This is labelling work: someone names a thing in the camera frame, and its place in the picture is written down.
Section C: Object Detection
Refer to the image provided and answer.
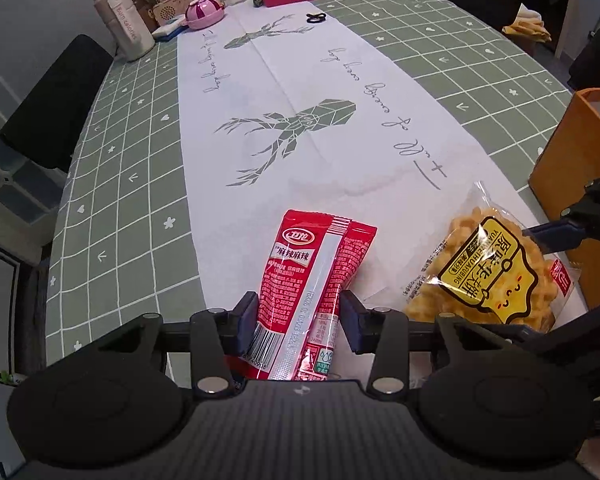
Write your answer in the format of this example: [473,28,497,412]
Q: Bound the yellow label crispy snack bag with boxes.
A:
[401,181,580,333]

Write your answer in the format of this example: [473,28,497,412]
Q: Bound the red spicy strip packet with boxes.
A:
[228,209,377,382]

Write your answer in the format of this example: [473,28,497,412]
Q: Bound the orange cardboard box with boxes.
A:
[529,89,600,309]

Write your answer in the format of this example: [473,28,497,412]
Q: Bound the green checked tablecloth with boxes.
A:
[45,0,571,362]

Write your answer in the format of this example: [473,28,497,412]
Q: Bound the folded cloth stack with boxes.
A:
[502,3,552,44]

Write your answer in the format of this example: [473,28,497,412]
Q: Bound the white table runner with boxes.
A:
[166,0,589,391]

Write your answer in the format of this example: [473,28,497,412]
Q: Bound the black chair left side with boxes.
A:
[0,35,112,171]

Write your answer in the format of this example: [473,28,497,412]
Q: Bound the blue white small box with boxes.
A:
[151,14,187,42]

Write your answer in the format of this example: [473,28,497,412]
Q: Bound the white thermos bottle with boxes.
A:
[93,0,155,62]

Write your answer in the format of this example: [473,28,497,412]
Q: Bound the black hair clip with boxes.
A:
[306,12,327,24]

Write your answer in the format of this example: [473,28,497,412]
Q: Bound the pink round container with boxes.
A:
[185,0,225,30]

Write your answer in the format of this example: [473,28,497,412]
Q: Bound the beige speaker box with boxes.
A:
[152,0,192,26]

